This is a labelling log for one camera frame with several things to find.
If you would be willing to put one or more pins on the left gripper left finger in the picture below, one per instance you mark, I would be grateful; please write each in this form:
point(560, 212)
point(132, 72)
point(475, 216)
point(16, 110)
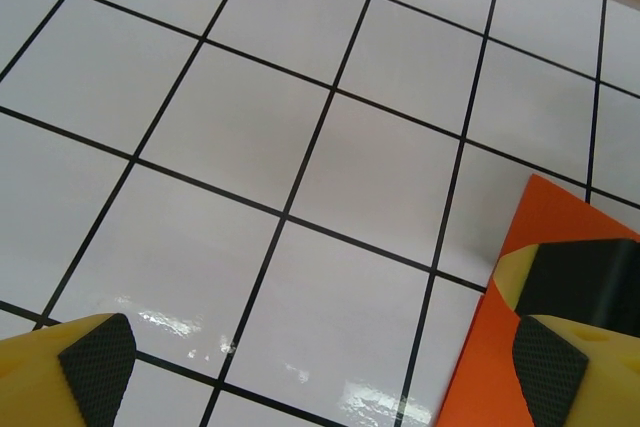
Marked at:
point(60, 377)

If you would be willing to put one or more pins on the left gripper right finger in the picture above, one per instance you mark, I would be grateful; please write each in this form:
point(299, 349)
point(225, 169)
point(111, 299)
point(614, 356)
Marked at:
point(590, 377)

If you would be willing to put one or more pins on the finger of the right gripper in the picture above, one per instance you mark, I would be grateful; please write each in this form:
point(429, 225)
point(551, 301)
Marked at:
point(575, 282)

